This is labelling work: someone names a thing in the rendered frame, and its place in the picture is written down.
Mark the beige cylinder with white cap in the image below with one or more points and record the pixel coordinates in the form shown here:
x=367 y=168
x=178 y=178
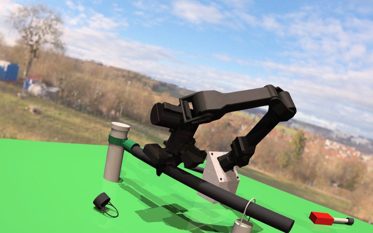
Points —
x=115 y=152

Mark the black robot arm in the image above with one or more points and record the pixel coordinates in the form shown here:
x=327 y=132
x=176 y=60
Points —
x=212 y=105

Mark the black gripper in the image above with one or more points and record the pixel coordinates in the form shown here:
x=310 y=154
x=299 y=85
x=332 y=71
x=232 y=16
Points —
x=164 y=156

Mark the dark green band with cup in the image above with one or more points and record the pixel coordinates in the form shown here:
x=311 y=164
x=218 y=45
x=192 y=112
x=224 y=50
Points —
x=126 y=143

